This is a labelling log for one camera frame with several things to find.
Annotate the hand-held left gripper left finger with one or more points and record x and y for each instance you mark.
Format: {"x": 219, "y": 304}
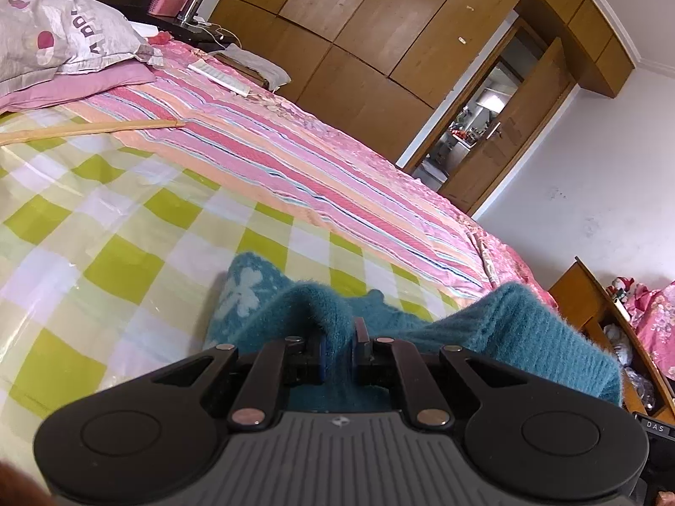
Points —
{"x": 317, "y": 361}

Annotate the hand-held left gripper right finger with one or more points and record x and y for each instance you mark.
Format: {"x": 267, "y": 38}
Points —
{"x": 363, "y": 353}

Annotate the teal fuzzy towel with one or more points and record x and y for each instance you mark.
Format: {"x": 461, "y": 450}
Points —
{"x": 527, "y": 327}

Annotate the crumpled plastic bags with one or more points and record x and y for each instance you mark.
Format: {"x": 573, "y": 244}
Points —
{"x": 630, "y": 374}

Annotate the pink floral cloth bundle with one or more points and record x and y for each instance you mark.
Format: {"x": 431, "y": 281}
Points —
{"x": 656, "y": 321}

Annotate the pink floral quilt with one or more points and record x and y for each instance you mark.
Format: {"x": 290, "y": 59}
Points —
{"x": 506, "y": 258}

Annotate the wooden shelf cabinet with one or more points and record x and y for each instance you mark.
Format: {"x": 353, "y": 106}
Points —
{"x": 575, "y": 295}

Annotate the pink striped bedsheet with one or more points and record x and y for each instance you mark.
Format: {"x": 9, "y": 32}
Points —
{"x": 316, "y": 158}

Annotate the green checkered plastic sheet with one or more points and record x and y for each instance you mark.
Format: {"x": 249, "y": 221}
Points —
{"x": 132, "y": 221}

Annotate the brown wooden door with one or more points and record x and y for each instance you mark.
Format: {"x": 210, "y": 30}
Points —
{"x": 517, "y": 137}

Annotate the grey folded cloth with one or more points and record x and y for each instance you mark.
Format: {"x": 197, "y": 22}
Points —
{"x": 258, "y": 66}

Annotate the long wooden stick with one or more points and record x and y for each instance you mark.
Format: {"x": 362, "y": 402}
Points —
{"x": 105, "y": 127}

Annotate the brown wooden wardrobe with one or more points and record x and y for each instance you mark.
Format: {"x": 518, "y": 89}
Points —
{"x": 395, "y": 21}

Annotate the plain pink pillow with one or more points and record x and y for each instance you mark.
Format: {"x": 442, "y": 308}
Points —
{"x": 95, "y": 83}

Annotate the dark nightstand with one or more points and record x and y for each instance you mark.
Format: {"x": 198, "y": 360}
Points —
{"x": 179, "y": 31}

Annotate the metal thermos bottle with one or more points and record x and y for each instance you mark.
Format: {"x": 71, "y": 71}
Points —
{"x": 194, "y": 4}

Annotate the grey printed pillow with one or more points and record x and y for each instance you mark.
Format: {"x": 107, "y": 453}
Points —
{"x": 63, "y": 31}

